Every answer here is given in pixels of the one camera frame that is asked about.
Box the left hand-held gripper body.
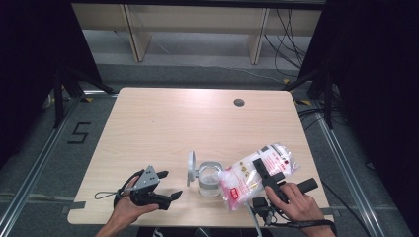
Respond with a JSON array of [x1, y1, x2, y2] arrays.
[[129, 165, 172, 211]]

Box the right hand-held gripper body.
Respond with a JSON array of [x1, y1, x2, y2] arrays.
[[244, 177, 319, 237]]

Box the red and white sugar bag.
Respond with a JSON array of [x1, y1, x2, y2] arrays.
[[218, 142, 300, 212]]

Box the clear jar with white lid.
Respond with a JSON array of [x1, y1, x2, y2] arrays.
[[186, 150, 225, 198]]

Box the person's right hand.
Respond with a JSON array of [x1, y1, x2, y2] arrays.
[[265, 182, 322, 228]]

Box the person's left hand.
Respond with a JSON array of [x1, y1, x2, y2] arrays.
[[113, 176, 161, 228]]

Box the grey tape strip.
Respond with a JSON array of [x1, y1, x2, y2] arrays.
[[60, 200, 87, 215]]

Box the black metal stand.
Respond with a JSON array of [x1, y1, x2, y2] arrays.
[[281, 65, 334, 130], [52, 63, 118, 129]]

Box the black curtain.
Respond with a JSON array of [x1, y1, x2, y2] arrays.
[[0, 0, 103, 169], [297, 0, 419, 231]]

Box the beige wooden shelf unit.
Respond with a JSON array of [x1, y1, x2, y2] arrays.
[[72, 3, 323, 66]]

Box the black wrist strap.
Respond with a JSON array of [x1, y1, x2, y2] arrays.
[[271, 218, 339, 236], [113, 168, 146, 208]]

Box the thin cord loop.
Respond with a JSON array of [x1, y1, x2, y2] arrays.
[[94, 190, 120, 200]]

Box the black floor cables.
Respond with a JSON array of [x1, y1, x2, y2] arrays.
[[297, 107, 349, 131]]

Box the aluminium floor rail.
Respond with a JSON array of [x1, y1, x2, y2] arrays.
[[0, 97, 82, 231], [310, 100, 379, 237]]

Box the black cable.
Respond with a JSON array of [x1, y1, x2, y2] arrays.
[[320, 181, 374, 237]]

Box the bundle of black cables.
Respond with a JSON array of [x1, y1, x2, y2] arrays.
[[263, 9, 319, 78]]

